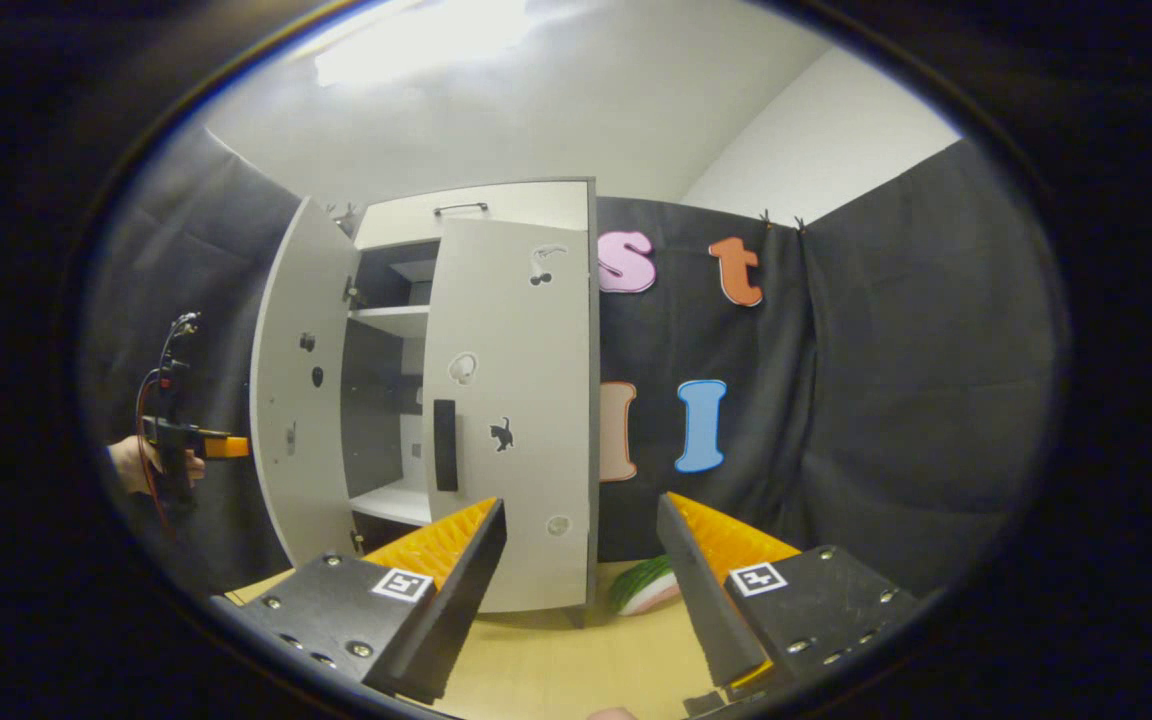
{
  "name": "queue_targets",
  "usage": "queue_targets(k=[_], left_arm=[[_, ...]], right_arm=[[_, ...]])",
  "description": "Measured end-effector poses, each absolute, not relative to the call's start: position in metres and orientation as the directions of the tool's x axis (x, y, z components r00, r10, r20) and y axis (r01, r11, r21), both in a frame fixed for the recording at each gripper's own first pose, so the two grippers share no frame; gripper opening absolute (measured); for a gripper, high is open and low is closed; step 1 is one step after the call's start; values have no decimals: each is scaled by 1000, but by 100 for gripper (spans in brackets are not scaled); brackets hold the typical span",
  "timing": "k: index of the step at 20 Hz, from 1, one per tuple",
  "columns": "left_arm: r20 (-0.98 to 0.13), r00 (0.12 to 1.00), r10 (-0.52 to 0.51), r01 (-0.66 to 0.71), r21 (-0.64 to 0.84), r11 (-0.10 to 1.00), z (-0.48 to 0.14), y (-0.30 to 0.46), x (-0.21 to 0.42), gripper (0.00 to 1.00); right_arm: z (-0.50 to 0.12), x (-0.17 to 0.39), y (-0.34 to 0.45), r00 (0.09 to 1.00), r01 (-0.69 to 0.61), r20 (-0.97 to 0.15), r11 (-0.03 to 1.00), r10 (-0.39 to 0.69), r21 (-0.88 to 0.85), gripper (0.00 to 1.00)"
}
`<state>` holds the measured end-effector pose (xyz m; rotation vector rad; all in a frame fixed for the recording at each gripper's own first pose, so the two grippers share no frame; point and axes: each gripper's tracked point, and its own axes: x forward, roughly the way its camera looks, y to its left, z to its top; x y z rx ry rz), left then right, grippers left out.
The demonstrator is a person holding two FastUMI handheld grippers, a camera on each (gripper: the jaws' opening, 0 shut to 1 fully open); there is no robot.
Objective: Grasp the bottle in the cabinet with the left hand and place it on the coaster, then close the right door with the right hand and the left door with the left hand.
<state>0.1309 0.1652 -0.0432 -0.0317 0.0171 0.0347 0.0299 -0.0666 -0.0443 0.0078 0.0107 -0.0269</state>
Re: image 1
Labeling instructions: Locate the white cabinet drawer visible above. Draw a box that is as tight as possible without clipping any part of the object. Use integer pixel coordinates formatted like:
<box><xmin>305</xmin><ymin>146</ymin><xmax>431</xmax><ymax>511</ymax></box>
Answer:
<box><xmin>354</xmin><ymin>181</ymin><xmax>592</xmax><ymax>251</ymax></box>

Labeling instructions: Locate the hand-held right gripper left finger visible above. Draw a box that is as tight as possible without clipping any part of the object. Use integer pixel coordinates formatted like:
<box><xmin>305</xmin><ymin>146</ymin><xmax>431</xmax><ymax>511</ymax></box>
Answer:
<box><xmin>211</xmin><ymin>497</ymin><xmax>509</xmax><ymax>704</ymax></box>

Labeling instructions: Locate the grey and white cabinet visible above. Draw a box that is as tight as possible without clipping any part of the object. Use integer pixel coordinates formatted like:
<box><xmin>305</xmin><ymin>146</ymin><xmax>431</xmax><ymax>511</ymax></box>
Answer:
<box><xmin>341</xmin><ymin>178</ymin><xmax>602</xmax><ymax>626</ymax></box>

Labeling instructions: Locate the white cabinet door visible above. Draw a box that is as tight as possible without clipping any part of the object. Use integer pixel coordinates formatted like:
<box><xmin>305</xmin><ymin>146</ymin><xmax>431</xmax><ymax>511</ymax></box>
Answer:
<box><xmin>250</xmin><ymin>196</ymin><xmax>362</xmax><ymax>568</ymax></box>
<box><xmin>422</xmin><ymin>218</ymin><xmax>592</xmax><ymax>614</ymax></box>

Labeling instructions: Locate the toy watermelon slice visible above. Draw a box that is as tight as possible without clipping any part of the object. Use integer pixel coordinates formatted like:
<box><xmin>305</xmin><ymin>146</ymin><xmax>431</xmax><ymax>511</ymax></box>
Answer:
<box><xmin>606</xmin><ymin>556</ymin><xmax>682</xmax><ymax>617</ymax></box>

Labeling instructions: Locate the black backdrop cloth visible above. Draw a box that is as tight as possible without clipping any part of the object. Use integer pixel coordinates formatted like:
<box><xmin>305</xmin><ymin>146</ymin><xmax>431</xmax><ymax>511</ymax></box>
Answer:
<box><xmin>81</xmin><ymin>130</ymin><xmax>1072</xmax><ymax>601</ymax></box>

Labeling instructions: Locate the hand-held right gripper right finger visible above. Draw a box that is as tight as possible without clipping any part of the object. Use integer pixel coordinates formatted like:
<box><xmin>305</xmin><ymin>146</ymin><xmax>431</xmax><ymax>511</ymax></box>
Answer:
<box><xmin>656</xmin><ymin>490</ymin><xmax>927</xmax><ymax>701</ymax></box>

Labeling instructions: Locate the ceiling light panel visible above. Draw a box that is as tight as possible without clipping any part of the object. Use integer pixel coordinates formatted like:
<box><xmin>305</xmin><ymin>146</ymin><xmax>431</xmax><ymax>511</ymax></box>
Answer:
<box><xmin>314</xmin><ymin>0</ymin><xmax>537</xmax><ymax>89</ymax></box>

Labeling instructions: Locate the white cabinet shelf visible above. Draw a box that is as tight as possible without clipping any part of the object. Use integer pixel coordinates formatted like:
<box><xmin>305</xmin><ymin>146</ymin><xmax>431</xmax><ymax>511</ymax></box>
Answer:
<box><xmin>350</xmin><ymin>478</ymin><xmax>434</xmax><ymax>528</ymax></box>
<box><xmin>349</xmin><ymin>305</ymin><xmax>432</xmax><ymax>339</ymax></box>

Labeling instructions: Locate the red and black cable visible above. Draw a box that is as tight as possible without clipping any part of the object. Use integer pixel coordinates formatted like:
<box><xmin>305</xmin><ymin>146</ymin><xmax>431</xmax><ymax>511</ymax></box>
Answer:
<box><xmin>134</xmin><ymin>312</ymin><xmax>202</xmax><ymax>536</ymax></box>

